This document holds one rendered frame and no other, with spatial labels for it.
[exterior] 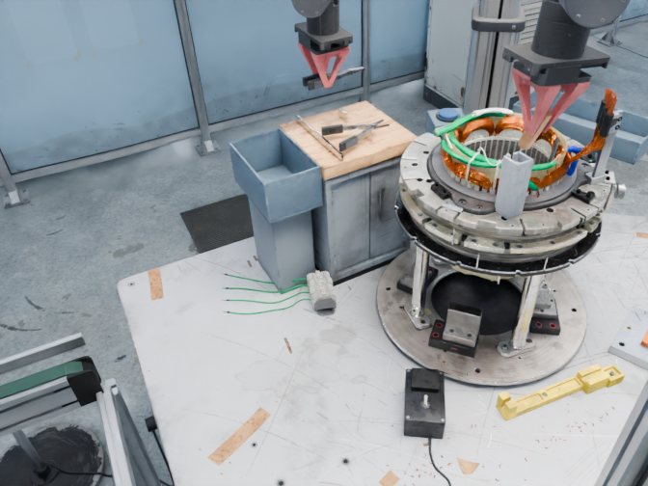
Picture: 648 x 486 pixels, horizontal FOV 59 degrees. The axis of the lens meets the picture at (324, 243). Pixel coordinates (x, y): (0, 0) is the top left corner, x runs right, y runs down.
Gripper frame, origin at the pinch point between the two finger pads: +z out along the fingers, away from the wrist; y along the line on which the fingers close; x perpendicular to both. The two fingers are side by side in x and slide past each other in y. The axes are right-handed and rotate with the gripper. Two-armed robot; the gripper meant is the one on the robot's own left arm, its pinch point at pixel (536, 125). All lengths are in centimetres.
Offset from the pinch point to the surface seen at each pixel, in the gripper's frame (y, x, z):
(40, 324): -92, 132, 130
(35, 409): -72, 27, 60
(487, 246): -2.0, 1.0, 18.7
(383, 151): -5.1, 30.7, 18.1
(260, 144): -24, 45, 21
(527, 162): 1.5, 1.4, 6.0
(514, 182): 0.0, 1.3, 8.8
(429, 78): 126, 239, 91
